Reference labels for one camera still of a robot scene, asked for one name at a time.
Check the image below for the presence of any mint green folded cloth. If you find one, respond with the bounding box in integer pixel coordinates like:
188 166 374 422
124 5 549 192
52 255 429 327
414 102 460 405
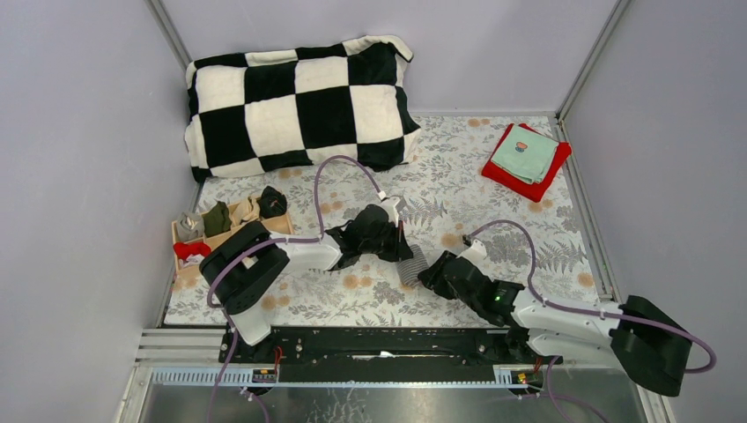
490 126 559 184

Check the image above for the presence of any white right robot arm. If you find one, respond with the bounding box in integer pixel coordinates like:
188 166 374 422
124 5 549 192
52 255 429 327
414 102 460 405
417 251 692 397

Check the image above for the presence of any wooden divided organizer box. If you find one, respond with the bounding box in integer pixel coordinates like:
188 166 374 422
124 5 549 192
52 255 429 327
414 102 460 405
170 201 295 276

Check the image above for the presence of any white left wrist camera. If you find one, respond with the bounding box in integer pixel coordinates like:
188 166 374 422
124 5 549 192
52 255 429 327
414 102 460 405
379 196 405 226

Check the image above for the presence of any dark green rolled sock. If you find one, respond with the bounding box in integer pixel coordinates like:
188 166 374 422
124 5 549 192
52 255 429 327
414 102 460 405
202 201 232 238

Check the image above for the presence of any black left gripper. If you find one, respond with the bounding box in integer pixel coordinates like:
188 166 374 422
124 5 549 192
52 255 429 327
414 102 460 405
359 219 412 263

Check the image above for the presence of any black white checkered pillow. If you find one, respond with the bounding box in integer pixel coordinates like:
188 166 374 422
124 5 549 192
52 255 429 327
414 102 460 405
184 35 421 182

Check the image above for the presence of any beige rolled sock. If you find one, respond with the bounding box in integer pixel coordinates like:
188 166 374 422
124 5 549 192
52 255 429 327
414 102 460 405
229 197 261 227

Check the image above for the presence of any grey striped underwear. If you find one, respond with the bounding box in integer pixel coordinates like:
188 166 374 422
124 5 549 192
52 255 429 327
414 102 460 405
396 245 429 288

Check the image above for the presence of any red rolled sock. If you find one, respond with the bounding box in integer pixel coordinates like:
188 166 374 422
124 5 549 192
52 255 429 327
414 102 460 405
173 241 212 268

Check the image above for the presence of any grey rolled sock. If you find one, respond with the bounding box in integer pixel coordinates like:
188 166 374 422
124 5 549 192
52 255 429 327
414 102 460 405
174 212 204 242

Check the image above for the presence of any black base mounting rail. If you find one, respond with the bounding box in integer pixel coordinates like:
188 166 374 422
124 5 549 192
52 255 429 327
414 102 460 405
218 326 551 382

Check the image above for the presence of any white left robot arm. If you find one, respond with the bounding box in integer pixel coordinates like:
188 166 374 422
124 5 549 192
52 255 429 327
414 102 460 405
198 204 414 362

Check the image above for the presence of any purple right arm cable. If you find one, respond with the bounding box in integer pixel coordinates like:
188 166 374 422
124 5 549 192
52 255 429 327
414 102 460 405
462 219 718 423

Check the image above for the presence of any floral patterned bed sheet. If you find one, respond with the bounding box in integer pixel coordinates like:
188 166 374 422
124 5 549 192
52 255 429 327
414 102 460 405
196 116 598 327

